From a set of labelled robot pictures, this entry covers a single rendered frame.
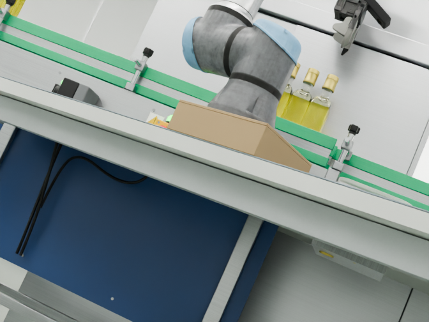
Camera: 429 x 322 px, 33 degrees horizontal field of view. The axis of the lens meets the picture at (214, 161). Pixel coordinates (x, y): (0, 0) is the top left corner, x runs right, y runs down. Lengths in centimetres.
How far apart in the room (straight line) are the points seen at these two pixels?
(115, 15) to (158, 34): 351
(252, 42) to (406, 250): 55
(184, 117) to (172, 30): 94
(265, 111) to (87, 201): 69
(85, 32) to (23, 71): 379
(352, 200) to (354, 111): 96
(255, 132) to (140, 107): 67
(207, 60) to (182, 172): 26
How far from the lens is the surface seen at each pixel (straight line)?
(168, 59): 232
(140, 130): 149
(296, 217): 130
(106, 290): 191
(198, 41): 157
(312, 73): 206
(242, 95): 144
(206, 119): 141
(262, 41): 149
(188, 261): 186
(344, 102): 217
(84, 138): 165
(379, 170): 195
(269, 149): 137
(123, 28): 580
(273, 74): 147
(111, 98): 199
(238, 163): 134
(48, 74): 208
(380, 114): 216
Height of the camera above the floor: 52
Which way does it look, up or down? 8 degrees up
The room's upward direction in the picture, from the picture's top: 24 degrees clockwise
